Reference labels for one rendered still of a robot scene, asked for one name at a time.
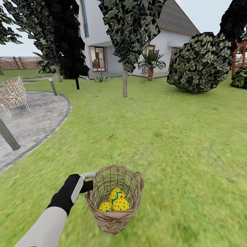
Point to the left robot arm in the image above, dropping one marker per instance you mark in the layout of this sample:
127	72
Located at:
47	231

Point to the wicker basket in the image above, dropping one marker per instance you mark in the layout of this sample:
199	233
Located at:
115	222

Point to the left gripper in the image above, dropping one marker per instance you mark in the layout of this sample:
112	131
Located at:
89	185

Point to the easter egg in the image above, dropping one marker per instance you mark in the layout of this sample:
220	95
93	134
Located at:
120	204
117	192
105	207

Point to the garden chair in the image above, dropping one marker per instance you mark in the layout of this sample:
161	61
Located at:
14	94

